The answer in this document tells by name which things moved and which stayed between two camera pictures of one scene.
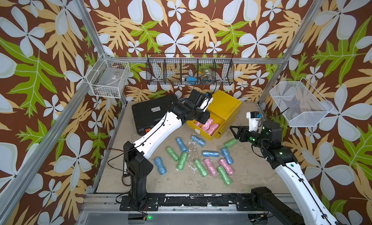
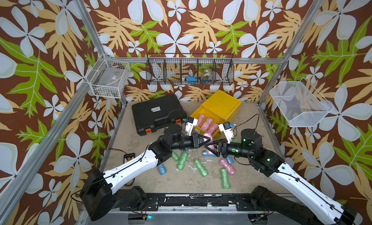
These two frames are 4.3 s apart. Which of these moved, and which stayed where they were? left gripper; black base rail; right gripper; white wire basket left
Moved: right gripper; left gripper
Stayed: white wire basket left; black base rail
